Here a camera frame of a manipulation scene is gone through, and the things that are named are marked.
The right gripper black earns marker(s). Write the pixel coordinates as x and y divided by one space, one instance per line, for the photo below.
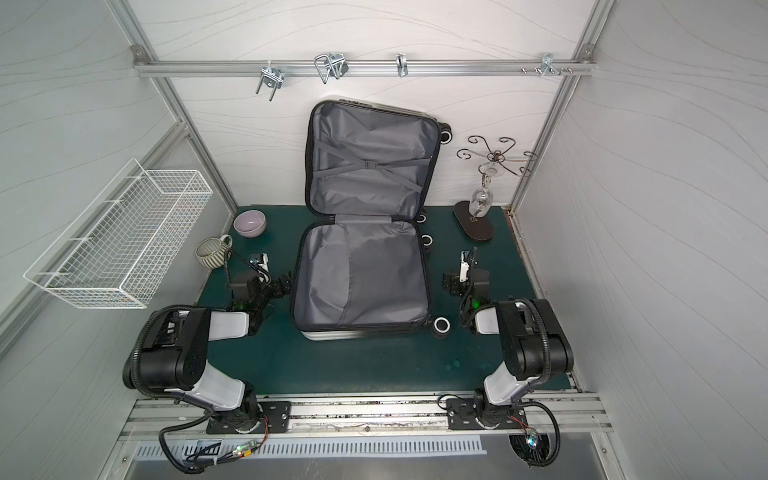
459 282

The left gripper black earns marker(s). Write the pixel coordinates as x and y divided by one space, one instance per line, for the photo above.
271 287

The silver black hardshell suitcase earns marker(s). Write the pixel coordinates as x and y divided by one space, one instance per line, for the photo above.
361 267

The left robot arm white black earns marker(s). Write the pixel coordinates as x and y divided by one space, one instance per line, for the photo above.
170 356

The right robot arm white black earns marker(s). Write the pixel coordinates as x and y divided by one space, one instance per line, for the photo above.
533 344

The striped ceramic mug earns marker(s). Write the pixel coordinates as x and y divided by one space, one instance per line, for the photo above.
212 252

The purple ceramic bowl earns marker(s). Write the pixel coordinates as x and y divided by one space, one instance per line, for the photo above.
250 223

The green table mat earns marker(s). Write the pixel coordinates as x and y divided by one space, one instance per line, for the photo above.
280 360

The clear wine glass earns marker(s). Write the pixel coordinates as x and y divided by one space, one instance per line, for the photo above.
482 198

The black metal hook stand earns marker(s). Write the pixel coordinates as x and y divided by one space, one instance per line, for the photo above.
482 230

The white vent grille strip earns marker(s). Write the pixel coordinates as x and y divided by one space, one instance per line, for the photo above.
326 447

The metal U-bolt clamp left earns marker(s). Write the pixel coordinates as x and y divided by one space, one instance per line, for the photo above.
271 80

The metal u-bolt clamp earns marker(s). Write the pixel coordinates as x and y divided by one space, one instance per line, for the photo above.
271 80
330 65

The small metal hook clamp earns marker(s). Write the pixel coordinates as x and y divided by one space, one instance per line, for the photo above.
401 65

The metal U-bolt clamp middle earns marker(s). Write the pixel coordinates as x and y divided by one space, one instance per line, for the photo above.
330 65

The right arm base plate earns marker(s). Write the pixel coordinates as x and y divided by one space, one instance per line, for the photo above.
465 415

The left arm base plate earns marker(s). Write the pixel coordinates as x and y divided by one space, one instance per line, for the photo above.
274 418

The white wire basket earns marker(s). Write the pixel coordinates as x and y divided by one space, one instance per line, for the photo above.
116 252

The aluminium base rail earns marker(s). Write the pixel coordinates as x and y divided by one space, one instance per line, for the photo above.
416 414

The metal bracket clamp right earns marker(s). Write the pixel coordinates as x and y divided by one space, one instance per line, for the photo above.
547 67

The aluminium cross rail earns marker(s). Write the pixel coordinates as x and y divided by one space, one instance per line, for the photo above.
357 68

